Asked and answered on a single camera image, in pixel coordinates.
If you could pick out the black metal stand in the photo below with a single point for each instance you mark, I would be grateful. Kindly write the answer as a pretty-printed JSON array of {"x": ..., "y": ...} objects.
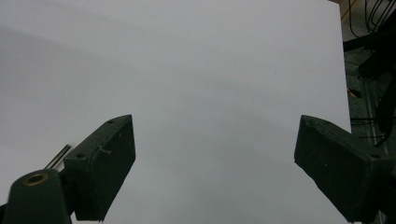
[{"x": 383, "y": 62}]

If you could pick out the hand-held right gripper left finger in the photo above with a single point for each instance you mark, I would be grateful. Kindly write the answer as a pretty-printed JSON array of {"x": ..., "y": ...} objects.
[{"x": 102, "y": 168}]

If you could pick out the metal frame pin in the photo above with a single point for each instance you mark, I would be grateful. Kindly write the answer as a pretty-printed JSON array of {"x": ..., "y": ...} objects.
[{"x": 57, "y": 158}]

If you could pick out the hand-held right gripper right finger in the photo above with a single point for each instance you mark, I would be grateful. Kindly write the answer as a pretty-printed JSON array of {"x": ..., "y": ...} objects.
[{"x": 339, "y": 168}]

